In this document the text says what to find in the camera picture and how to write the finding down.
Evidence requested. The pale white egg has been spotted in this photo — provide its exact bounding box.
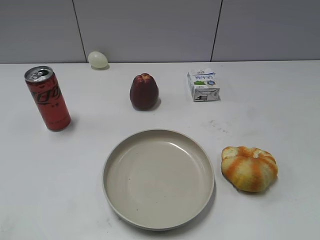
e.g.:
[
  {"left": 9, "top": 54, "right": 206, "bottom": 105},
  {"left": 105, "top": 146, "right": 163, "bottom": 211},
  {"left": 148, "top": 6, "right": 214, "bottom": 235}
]
[{"left": 87, "top": 51, "right": 109, "bottom": 69}]

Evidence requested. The red cola can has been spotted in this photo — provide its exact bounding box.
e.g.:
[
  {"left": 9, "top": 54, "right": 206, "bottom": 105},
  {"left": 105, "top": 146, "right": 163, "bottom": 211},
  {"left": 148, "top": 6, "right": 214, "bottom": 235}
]
[{"left": 24, "top": 66, "right": 71, "bottom": 131}]

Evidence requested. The small white milk carton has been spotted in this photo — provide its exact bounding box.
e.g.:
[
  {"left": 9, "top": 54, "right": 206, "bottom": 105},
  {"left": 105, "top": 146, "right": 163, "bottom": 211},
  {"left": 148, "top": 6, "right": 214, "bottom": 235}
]
[{"left": 187, "top": 68, "right": 220, "bottom": 102}]

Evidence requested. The orange striped bread bun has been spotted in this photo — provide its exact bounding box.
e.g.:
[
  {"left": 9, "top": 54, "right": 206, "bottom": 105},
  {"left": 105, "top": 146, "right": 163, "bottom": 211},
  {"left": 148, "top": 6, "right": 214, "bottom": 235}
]
[{"left": 221, "top": 146, "right": 278, "bottom": 193}]

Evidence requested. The beige round plate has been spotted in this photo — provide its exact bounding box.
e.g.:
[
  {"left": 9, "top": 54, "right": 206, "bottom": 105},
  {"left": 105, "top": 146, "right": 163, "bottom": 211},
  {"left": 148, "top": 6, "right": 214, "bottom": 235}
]
[{"left": 102, "top": 129, "right": 215, "bottom": 231}]

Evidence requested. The dark red wax apple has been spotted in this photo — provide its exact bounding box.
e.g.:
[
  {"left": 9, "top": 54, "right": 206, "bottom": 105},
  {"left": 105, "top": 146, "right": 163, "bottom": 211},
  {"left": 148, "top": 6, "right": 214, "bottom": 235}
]
[{"left": 129, "top": 73, "right": 159, "bottom": 110}]

